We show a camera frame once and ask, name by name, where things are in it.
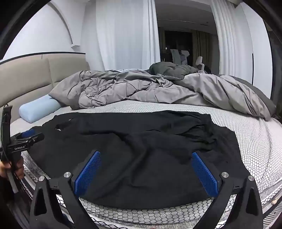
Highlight white chair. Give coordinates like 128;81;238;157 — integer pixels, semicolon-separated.
195;56;204;71

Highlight wide white curtain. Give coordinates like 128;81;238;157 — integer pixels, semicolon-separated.
96;0;161;71

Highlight grey duvet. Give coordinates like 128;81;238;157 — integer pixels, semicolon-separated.
48;69;277;121

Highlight dark grey blanket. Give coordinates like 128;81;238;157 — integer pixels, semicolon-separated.
149;62;199;80

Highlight person's left hand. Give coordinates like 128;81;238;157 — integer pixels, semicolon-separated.
0;157;25;180

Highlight narrow white curtain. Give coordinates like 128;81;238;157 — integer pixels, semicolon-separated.
210;0;243;76

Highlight white background furniture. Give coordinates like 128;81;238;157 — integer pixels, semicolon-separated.
170;49;190;65

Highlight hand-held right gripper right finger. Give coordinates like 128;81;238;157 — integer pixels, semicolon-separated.
191;152;263;229

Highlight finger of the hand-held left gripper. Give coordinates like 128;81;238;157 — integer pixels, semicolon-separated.
15;129;38;140
21;133;45;147

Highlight bed with honeycomb sheet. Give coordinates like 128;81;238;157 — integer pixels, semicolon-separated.
9;101;282;229

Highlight beige padded headboard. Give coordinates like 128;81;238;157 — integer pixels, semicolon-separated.
0;53;91;132

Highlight light blue pillow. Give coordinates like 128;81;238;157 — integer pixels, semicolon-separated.
19;95;62;124

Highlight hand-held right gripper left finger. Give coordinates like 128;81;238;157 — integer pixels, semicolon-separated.
30;151;102;229

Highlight black pants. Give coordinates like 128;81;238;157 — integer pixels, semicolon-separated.
30;110;249;209

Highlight olive curtain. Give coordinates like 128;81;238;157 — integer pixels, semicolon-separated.
191;30;212;66

